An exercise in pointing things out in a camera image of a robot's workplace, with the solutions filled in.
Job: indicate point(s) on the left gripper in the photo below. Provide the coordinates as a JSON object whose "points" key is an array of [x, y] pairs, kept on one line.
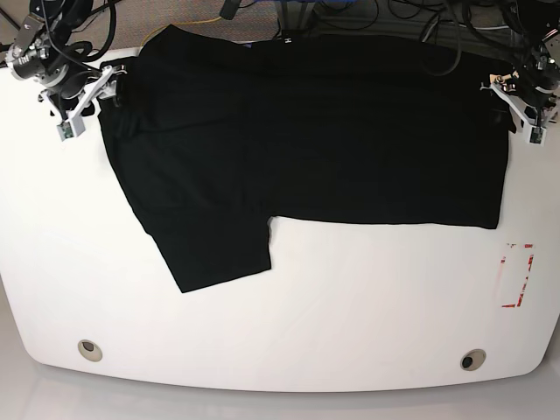
{"points": [[530, 90]]}

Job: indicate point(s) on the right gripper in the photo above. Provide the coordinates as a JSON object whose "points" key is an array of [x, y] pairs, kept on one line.
{"points": [[63, 76]]}

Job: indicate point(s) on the black T-shirt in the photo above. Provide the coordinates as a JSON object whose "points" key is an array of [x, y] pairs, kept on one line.
{"points": [[214, 139]]}

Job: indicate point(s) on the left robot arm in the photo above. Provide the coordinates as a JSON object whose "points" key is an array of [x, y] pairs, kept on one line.
{"points": [[534, 26]]}

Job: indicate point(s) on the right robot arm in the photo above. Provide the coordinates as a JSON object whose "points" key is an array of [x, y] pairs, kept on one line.
{"points": [[57, 21]]}

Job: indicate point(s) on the red tape marker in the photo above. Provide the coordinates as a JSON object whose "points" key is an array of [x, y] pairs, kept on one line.
{"points": [[514, 271]]}

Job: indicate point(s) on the right table grommet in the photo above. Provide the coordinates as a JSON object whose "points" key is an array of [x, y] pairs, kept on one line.
{"points": [[473, 360]]}

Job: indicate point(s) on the table grommet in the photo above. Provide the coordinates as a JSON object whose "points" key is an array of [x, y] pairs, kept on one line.
{"points": [[89, 350], [473, 360]]}

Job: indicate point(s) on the left table grommet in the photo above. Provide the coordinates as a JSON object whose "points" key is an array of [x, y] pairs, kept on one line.
{"points": [[89, 350]]}

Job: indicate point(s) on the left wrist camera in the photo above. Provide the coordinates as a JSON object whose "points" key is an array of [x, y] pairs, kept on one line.
{"points": [[535, 135]]}

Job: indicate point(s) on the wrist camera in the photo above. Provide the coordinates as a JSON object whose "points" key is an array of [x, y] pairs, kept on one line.
{"points": [[535, 135], [71, 128]]}

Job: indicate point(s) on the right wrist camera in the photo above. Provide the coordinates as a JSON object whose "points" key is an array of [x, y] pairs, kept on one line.
{"points": [[71, 128]]}

